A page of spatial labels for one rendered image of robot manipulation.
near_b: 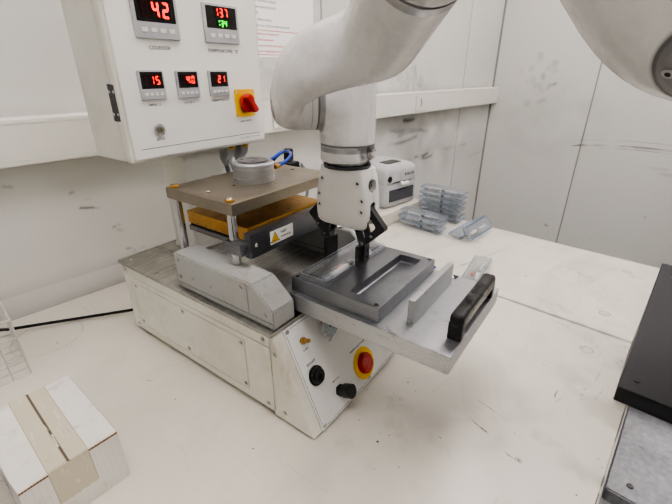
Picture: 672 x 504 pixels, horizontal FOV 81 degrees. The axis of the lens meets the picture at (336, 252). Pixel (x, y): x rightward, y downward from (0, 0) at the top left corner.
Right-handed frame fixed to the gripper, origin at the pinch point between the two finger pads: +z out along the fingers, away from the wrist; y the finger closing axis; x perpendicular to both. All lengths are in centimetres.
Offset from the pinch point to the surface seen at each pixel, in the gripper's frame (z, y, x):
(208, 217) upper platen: -4.2, 23.7, 10.1
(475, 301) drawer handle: 0.6, -23.5, 2.2
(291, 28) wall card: -42, 67, -64
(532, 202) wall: 53, 7, -237
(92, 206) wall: 4, 75, 9
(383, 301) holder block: 2.0, -12.0, 7.8
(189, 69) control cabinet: -28.9, 34.5, 2.1
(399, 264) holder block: 3.5, -6.9, -7.2
